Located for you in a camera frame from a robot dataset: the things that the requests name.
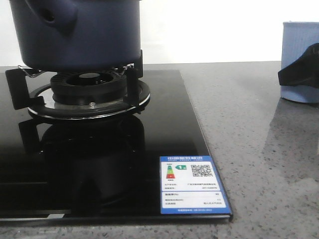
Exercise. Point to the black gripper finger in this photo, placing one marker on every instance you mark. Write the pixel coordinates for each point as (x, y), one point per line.
(304, 71)

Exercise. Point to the light blue ribbed cup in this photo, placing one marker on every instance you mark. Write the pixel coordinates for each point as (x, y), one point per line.
(297, 37)

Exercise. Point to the dark blue pot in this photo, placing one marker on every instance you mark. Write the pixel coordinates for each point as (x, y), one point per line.
(75, 35)

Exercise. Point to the blue energy label sticker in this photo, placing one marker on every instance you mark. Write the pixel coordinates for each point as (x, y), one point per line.
(190, 185)

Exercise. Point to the black burner head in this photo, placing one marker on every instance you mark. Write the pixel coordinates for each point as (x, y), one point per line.
(79, 88)

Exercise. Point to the black glass gas stove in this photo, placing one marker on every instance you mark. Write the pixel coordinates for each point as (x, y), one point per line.
(105, 171)

